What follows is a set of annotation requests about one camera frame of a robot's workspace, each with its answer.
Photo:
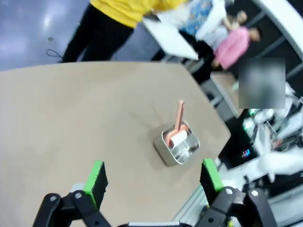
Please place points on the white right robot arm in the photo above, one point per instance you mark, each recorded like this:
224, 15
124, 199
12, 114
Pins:
279, 163

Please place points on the rectangular metal tin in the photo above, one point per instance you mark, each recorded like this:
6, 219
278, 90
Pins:
175, 156

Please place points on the person in yellow hoodie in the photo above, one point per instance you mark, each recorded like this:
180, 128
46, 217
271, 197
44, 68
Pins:
106, 35

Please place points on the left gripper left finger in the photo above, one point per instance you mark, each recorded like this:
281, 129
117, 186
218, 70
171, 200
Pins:
94, 182

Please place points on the person in pink top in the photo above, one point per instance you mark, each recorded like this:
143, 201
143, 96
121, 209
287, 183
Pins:
233, 47

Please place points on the white rounded side table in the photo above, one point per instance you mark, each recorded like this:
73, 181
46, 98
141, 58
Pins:
170, 40

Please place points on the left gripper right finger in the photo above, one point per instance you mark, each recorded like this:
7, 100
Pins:
210, 179

